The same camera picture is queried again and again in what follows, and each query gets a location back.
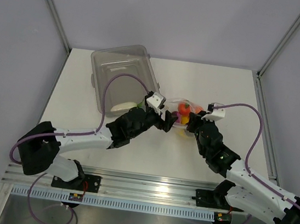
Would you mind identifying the right small circuit board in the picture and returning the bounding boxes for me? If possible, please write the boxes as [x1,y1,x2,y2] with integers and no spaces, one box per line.
[216,213,232,224]

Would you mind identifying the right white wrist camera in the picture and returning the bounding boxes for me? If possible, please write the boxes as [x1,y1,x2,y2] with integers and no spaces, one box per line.
[201,102,226,122]

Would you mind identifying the small circuit board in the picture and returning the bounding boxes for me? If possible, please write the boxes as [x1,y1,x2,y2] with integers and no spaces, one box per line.
[68,193,83,202]
[216,213,232,224]

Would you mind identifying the white slotted cable duct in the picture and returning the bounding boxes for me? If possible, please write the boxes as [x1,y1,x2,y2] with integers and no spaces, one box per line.
[11,185,214,222]

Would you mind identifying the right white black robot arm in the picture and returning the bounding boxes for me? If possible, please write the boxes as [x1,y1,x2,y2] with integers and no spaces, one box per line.
[187,111,300,224]

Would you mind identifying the aluminium frame post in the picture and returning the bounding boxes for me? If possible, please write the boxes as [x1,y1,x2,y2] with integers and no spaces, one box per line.
[45,0,71,55]
[257,13,300,79]

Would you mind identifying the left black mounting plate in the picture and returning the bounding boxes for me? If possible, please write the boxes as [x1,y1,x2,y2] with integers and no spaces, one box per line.
[51,174,102,193]

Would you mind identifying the left aluminium frame post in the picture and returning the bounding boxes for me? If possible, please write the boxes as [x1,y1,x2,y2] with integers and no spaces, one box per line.
[45,0,71,55]

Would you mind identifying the left small circuit board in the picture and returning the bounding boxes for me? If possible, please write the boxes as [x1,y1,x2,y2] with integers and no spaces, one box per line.
[68,193,83,202]

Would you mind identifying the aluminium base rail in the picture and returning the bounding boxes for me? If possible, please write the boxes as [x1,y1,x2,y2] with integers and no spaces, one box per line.
[1,155,300,222]

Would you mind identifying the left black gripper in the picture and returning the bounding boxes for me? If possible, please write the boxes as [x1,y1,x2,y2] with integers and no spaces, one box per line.
[129,101,178,143]

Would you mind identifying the orange toy fruit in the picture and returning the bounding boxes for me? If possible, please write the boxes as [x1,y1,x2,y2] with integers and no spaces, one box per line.
[177,102,203,116]

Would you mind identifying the black mounting plate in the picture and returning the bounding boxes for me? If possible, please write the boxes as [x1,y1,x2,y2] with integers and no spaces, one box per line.
[193,189,230,210]
[51,174,102,193]

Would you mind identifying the clear grey plastic bin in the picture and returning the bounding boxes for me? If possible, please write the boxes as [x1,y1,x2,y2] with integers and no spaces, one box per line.
[91,45,160,117]

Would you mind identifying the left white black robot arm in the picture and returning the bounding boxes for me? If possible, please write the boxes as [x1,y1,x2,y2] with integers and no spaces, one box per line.
[16,107,177,189]

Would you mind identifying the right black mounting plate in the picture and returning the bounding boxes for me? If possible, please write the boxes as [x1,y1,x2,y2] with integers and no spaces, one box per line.
[193,189,230,210]

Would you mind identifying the clear zip top bag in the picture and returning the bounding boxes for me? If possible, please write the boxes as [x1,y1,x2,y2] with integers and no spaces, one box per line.
[165,97,205,139]

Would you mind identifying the white toy food piece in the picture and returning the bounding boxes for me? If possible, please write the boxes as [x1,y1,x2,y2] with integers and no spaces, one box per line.
[110,101,143,112]

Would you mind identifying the right aluminium frame post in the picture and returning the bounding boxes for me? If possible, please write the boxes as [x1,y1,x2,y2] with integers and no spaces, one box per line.
[257,13,300,79]

